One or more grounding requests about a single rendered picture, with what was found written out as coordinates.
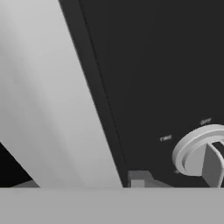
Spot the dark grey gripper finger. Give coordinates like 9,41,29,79
127,170,173,189

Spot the white microwave dial knob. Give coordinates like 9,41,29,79
171,123,224,189

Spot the black microwave oven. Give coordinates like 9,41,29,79
58,0,224,189

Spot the pale grey microwave door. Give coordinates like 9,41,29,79
0,0,124,189

